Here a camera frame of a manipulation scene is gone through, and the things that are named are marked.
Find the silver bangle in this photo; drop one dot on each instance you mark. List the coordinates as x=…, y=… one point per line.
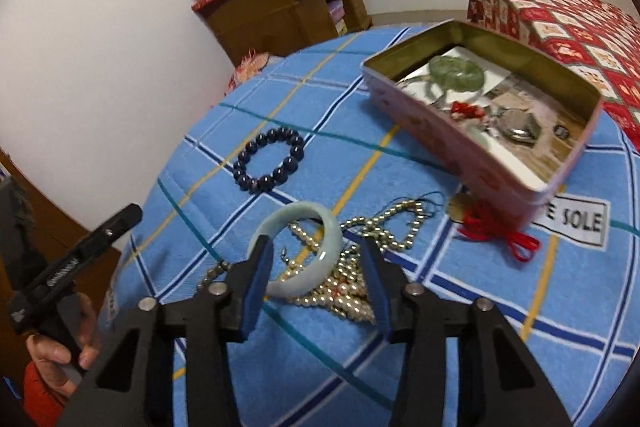
x=426, y=90

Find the brown wooden door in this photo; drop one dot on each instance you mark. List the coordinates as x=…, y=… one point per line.
x=54, y=232

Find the blue plaid cloth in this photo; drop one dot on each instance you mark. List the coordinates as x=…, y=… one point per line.
x=305, y=130

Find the pile of pink clothes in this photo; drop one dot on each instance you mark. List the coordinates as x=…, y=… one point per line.
x=251, y=65

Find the red sleeve forearm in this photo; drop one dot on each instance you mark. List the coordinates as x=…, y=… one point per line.
x=38, y=406

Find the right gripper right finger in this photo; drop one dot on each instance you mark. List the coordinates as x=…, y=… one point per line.
x=410, y=314

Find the silver wrist watch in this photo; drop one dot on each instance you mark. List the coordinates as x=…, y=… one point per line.
x=514, y=125

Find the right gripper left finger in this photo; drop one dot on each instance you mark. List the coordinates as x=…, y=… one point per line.
x=225, y=312

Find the printed paper in tin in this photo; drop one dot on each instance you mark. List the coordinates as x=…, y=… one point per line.
x=476, y=88

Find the brown wooden desk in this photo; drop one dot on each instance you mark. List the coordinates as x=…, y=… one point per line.
x=277, y=27

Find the person's left hand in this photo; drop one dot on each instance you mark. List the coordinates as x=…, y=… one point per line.
x=50, y=356

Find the pale jade bangle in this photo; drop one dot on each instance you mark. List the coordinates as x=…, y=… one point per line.
x=318, y=270

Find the coin charm red tassel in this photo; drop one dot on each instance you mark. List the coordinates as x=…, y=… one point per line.
x=478, y=222

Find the pink metal tin box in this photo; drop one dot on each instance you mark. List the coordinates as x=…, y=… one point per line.
x=482, y=174

